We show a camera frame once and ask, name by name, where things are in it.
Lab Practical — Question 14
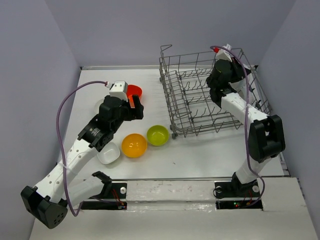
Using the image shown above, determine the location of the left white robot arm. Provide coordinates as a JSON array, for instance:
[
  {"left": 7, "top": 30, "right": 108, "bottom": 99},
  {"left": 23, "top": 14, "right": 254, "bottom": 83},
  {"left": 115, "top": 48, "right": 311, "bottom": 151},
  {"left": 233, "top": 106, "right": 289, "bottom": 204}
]
[{"left": 20, "top": 95, "right": 144, "bottom": 229}]

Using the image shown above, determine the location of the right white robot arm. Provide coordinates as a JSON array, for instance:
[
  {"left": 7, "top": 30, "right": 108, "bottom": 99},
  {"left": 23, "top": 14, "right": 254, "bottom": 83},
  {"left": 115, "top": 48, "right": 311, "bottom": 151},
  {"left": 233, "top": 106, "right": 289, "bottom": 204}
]
[{"left": 206, "top": 58, "right": 286, "bottom": 199}]

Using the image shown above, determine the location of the white round bowl far-left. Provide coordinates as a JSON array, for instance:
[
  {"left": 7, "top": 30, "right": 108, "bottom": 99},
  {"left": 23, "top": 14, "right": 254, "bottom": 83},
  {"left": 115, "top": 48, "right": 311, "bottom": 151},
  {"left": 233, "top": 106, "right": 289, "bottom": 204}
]
[{"left": 94, "top": 98, "right": 104, "bottom": 114}]

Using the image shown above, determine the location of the orange square bowl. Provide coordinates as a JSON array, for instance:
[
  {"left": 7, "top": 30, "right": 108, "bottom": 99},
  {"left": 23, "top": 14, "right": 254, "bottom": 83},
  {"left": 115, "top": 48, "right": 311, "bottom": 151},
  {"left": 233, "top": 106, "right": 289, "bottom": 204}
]
[{"left": 126, "top": 84, "right": 143, "bottom": 102}]

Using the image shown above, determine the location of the green round bowl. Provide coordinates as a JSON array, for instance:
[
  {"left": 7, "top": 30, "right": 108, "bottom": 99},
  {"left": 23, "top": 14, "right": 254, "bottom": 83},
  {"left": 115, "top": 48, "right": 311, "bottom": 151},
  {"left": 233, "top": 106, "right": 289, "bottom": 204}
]
[{"left": 146, "top": 125, "right": 169, "bottom": 147}]

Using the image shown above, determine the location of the yellow round bowl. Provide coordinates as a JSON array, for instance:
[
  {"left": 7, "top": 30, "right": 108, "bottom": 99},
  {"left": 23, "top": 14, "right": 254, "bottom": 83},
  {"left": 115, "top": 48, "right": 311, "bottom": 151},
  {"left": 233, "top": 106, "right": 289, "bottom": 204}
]
[{"left": 121, "top": 133, "right": 148, "bottom": 158}]

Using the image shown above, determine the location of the white square bowl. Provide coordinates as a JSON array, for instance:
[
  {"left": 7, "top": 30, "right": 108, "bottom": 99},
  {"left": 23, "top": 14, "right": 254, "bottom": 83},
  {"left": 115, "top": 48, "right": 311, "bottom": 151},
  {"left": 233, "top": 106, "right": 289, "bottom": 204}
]
[{"left": 97, "top": 142, "right": 121, "bottom": 165}]

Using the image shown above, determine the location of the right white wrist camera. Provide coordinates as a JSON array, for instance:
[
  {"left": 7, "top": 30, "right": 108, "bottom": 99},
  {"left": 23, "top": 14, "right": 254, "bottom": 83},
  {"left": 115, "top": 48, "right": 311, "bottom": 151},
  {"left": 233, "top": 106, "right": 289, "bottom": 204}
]
[{"left": 213, "top": 43, "right": 233, "bottom": 62}]

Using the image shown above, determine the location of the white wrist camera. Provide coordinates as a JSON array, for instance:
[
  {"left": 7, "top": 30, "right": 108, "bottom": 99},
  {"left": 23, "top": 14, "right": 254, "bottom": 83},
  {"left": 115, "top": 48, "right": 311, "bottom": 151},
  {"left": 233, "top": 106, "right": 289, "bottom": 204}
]
[
  {"left": 213, "top": 43, "right": 233, "bottom": 62},
  {"left": 109, "top": 80, "right": 128, "bottom": 101}
]

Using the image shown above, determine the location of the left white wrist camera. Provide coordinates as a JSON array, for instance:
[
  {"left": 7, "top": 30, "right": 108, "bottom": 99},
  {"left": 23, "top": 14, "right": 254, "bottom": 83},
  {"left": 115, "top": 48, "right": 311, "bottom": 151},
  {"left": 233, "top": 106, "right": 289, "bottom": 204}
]
[{"left": 109, "top": 80, "right": 128, "bottom": 101}]

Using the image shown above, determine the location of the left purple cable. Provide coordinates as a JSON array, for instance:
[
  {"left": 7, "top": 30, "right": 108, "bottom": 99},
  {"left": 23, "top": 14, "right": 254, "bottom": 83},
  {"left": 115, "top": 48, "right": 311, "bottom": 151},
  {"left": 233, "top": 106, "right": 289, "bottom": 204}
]
[{"left": 56, "top": 80, "right": 111, "bottom": 217}]

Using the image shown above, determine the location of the purple cable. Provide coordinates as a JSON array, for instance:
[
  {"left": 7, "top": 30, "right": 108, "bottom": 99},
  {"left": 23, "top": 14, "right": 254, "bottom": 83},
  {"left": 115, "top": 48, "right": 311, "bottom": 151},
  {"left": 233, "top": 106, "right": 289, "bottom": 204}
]
[
  {"left": 56, "top": 80, "right": 111, "bottom": 217},
  {"left": 209, "top": 45, "right": 266, "bottom": 208}
]

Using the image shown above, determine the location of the grey wire dish rack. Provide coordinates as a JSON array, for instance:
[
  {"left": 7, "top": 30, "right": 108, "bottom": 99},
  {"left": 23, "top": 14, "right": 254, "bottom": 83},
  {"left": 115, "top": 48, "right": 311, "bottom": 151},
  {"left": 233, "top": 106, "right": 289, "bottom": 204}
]
[{"left": 158, "top": 44, "right": 273, "bottom": 139}]

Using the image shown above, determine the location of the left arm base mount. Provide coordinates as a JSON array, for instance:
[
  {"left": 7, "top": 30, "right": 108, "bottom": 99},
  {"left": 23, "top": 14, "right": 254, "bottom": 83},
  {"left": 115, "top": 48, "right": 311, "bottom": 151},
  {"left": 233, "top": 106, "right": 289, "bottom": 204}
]
[{"left": 81, "top": 181, "right": 128, "bottom": 211}]

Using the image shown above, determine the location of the metal front rail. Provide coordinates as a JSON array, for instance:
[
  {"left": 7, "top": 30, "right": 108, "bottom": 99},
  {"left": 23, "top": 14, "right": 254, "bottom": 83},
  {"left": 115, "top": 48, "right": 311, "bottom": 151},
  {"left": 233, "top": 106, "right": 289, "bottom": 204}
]
[{"left": 112, "top": 176, "right": 232, "bottom": 182}]

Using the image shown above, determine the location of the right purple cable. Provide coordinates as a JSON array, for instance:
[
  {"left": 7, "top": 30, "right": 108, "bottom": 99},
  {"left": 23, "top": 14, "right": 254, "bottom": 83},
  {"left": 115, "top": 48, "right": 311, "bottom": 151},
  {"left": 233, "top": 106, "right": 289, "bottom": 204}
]
[{"left": 209, "top": 45, "right": 266, "bottom": 208}]

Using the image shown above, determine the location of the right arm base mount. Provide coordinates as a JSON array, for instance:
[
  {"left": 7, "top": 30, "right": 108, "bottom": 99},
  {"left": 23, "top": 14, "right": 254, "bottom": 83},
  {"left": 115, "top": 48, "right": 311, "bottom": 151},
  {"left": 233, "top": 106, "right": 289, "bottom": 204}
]
[{"left": 212, "top": 173, "right": 263, "bottom": 210}]

